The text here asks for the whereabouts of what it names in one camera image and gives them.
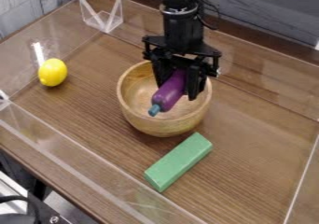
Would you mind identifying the yellow toy lemon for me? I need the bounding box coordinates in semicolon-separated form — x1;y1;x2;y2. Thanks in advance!
37;58;66;87

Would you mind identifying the clear acrylic tray wall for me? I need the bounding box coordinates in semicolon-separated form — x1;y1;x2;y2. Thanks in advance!
0;91;206;224

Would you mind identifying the purple toy eggplant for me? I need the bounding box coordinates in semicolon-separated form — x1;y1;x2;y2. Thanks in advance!
148;70;185;117

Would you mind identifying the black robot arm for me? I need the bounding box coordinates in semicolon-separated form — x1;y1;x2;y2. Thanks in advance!
141;0;221;101

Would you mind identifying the brown wooden bowl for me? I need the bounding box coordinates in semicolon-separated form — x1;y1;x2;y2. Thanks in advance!
116;61;212;137

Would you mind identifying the black cable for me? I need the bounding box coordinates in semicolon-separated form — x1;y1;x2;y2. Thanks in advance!
0;195;45;224

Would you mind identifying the green rectangular block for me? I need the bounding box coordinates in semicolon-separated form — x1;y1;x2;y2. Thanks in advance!
144;133;213;192

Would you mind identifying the clear acrylic corner bracket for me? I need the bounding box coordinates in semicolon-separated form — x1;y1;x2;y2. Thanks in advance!
78;0;122;34

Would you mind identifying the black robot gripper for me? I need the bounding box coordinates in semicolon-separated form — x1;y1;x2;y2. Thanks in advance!
141;5;221;101

